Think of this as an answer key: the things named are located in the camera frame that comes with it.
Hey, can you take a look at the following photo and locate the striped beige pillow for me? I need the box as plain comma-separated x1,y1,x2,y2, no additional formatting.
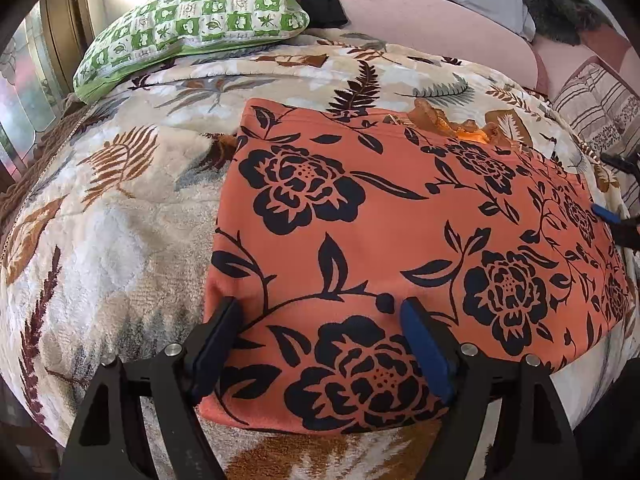
552,58,639,159

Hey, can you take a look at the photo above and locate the dark furry cushion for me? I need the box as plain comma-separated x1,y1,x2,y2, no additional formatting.
523,0,613,46

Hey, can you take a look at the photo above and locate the wooden window frame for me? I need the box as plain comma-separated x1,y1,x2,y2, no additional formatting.
39,0,94,96

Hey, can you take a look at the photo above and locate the green white patterned pillow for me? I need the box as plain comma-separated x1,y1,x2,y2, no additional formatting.
73,0,310,104

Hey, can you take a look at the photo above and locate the orange floral print garment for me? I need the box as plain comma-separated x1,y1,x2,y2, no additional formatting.
200,99,632,434

